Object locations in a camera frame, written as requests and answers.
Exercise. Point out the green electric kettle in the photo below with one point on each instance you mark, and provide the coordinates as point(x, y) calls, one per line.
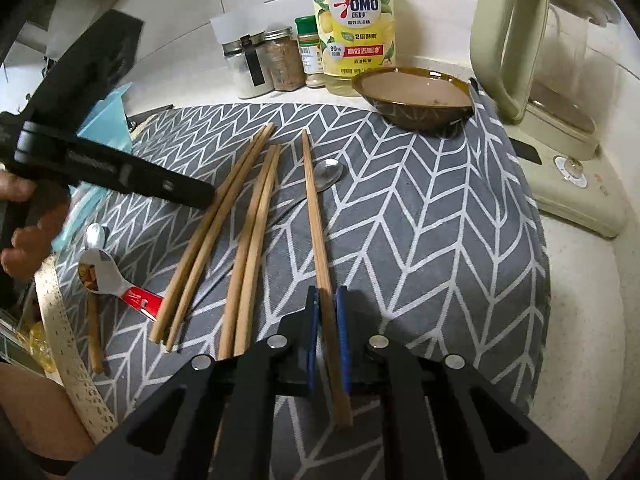
point(505, 50)

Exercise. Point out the person's leg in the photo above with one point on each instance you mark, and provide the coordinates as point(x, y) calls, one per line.
point(35, 410)

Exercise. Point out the yellow plastic wrapper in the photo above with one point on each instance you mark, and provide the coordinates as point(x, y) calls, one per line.
point(35, 340)

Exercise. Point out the yellow dish soap bottle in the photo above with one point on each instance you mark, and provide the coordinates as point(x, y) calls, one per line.
point(355, 25)

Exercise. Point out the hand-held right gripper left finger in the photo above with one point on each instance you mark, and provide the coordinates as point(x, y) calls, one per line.
point(312, 340)

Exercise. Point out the green kettle base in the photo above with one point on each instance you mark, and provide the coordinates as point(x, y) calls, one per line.
point(575, 190)

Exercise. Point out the green cap spice jar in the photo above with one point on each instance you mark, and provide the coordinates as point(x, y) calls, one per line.
point(310, 52)

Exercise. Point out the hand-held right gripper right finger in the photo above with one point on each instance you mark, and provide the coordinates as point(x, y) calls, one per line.
point(343, 340)

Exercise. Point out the person's left hand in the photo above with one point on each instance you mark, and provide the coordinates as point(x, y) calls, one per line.
point(35, 250)

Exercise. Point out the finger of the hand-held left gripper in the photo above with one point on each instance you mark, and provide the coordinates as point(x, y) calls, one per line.
point(150, 175)

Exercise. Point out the grey patterned table cloth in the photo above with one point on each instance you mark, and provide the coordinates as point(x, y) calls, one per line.
point(425, 210)

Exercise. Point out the metal lid glass spice jar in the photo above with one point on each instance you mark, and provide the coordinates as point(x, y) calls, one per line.
point(285, 62)

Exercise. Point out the white powder glass jar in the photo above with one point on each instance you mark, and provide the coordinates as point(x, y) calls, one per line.
point(245, 70)

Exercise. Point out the blue plastic basin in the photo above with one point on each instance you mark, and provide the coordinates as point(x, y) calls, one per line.
point(107, 115)

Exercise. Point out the steel range hood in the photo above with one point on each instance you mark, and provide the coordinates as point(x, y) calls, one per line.
point(30, 0)

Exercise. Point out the wooden chopstick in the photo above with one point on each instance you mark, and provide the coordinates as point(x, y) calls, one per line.
point(250, 240)
point(200, 280)
point(210, 225)
point(315, 220)
point(255, 280)

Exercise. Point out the brown ceramic bowl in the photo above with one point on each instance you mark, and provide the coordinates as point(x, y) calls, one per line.
point(415, 102)

